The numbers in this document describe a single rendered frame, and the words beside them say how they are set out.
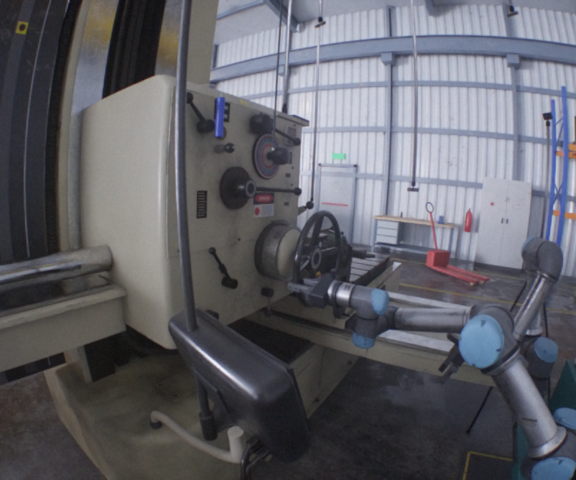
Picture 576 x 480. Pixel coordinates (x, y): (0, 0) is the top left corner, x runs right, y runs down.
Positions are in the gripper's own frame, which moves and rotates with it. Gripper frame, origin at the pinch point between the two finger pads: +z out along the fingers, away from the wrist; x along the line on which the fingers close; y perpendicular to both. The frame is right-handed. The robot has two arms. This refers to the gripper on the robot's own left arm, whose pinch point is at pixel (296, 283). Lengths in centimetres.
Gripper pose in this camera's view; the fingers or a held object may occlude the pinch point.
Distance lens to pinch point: 108.7
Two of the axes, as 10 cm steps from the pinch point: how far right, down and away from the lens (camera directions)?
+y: -1.2, -8.9, -4.3
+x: -5.2, 4.3, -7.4
